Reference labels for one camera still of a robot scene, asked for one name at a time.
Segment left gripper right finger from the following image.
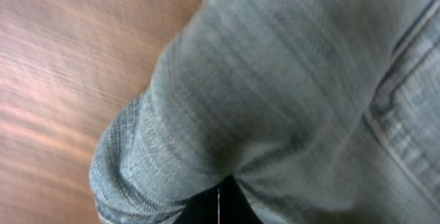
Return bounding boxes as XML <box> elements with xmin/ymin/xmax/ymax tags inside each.
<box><xmin>219</xmin><ymin>175</ymin><xmax>263</xmax><ymax>224</ymax></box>

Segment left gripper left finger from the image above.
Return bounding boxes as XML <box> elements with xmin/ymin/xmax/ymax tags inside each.
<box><xmin>174</xmin><ymin>186</ymin><xmax>219</xmax><ymax>224</ymax></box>

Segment light blue denim shorts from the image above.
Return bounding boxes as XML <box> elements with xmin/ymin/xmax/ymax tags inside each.
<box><xmin>89</xmin><ymin>0</ymin><xmax>439</xmax><ymax>223</ymax></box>

